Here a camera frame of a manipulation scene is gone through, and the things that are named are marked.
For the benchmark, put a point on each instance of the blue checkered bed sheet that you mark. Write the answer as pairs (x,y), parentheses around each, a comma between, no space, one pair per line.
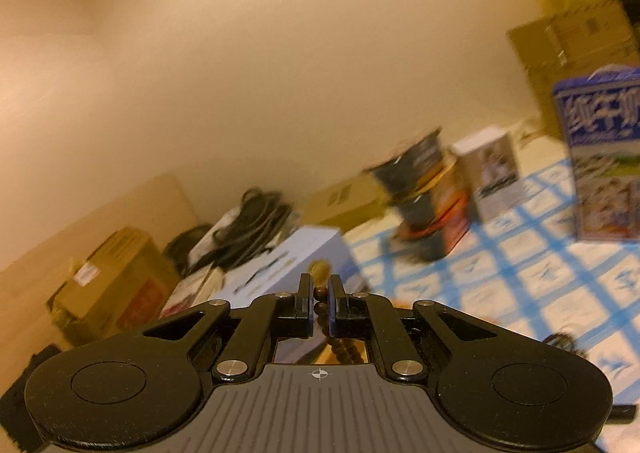
(526,271)

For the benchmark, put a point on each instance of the bottom black food bowl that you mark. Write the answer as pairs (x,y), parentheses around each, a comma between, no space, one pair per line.
(437,240)

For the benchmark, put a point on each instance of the stack of papers books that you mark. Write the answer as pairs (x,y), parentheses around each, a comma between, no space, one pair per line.
(193,290)

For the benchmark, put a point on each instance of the left side cardboard box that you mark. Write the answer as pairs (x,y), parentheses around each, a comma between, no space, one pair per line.
(124,283)

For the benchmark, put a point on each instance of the small white product box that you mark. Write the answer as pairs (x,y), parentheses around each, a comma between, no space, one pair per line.
(490,171)

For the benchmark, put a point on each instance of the middle black food bowl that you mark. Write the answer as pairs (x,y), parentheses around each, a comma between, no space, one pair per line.
(428,204)

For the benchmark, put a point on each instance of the large pure milk carton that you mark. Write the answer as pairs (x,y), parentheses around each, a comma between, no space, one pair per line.
(318,251)

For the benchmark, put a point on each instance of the small blue milk carton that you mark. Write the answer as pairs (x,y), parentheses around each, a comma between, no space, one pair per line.
(599,115)

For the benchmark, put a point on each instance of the brown cardboard box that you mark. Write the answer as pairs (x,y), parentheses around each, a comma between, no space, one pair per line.
(571,44)

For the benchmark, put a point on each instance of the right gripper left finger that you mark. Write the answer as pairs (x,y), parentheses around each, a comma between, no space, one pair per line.
(257,329)

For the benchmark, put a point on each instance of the black food bowl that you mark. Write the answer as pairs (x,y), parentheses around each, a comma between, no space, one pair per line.
(411,167)
(428,204)
(437,240)

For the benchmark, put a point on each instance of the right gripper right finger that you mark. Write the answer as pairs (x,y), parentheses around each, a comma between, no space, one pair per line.
(374,320)

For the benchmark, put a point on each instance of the top black food bowl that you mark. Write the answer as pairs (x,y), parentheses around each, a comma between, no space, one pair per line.
(411,167)

